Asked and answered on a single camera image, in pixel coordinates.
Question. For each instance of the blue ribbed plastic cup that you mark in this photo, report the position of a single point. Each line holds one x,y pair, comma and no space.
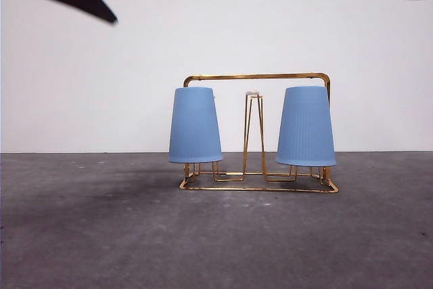
306,126
195,126

